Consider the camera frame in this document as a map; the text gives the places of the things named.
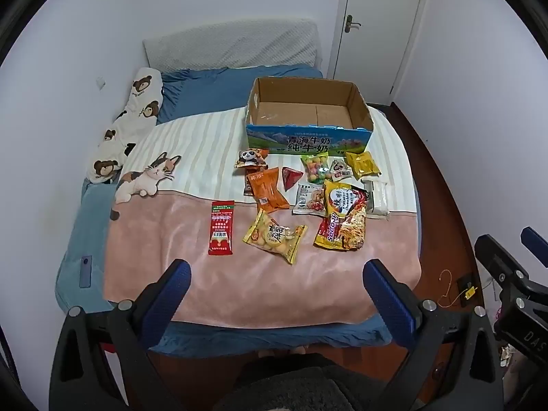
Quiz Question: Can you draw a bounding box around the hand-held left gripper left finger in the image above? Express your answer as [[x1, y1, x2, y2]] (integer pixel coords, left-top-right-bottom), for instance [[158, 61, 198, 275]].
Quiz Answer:
[[48, 259, 192, 411]]

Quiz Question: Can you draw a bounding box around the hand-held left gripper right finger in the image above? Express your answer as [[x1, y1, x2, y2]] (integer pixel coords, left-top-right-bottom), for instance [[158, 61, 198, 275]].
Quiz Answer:
[[362, 258, 506, 411]]

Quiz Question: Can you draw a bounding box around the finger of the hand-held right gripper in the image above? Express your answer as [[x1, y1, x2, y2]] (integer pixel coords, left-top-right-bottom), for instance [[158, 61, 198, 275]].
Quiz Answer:
[[473, 234, 532, 297], [520, 225, 548, 267]]

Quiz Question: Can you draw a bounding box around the long red snack packet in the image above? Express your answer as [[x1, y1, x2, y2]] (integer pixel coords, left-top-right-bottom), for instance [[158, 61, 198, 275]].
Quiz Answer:
[[208, 200, 235, 256]]

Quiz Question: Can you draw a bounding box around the yellow instant noodle packet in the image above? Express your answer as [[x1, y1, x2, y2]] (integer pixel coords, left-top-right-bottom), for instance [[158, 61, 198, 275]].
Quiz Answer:
[[313, 180, 370, 252]]

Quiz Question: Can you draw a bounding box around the white wafer packet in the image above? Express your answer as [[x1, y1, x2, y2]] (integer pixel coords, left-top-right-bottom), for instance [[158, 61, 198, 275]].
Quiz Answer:
[[361, 176, 391, 221]]

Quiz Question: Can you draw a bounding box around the yellow cookie packet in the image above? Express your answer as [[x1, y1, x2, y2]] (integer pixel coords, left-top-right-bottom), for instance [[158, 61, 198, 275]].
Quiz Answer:
[[242, 208, 309, 266]]

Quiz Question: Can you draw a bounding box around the white nut packet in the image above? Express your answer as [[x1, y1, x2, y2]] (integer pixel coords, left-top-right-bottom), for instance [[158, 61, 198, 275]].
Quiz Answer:
[[292, 184, 326, 216]]

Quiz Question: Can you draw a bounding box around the small white snack packet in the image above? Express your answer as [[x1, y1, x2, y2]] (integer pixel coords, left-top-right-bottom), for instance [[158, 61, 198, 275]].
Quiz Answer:
[[329, 157, 354, 182]]

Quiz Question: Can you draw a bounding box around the plain yellow snack packet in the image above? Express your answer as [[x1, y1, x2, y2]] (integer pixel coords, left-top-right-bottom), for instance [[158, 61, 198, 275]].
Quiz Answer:
[[345, 151, 382, 179]]

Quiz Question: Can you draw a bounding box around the orange snack packet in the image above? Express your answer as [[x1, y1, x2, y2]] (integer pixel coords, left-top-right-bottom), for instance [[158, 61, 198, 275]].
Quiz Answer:
[[248, 168, 291, 215]]

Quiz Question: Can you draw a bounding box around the clear bag of colourful candy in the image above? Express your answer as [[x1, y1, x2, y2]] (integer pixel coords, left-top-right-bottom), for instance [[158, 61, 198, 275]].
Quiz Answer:
[[300, 152, 332, 183]]

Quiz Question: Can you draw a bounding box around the red triangular snack packet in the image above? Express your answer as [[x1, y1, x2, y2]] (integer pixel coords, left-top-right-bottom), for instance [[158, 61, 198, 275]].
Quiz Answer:
[[281, 166, 304, 191]]

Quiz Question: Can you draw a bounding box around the panda print snack packet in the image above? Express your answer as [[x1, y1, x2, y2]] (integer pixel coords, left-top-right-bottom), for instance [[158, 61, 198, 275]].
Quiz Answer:
[[234, 148, 270, 170]]

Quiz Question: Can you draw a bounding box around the blue printed cardboard box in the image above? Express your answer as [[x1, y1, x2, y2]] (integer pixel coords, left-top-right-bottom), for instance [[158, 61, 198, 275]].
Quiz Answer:
[[245, 77, 374, 155]]

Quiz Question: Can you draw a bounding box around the cat print striped blanket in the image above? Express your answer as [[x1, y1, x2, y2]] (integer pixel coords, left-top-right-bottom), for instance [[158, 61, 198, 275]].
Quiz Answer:
[[103, 105, 424, 324]]

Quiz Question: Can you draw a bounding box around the bear print white pillow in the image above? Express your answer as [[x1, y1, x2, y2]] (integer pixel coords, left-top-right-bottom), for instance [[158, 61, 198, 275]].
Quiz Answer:
[[86, 67, 164, 185]]

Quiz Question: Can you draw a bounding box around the blue bed sheet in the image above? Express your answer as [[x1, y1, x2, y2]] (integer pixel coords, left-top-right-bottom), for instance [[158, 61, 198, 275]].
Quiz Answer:
[[55, 63, 424, 356]]

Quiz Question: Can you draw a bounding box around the white door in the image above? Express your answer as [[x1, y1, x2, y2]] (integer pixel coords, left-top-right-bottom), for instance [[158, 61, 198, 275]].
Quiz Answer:
[[332, 0, 429, 82]]

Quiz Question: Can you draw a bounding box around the thin orange cable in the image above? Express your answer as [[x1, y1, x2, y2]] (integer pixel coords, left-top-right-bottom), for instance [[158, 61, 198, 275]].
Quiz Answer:
[[439, 270, 469, 307]]

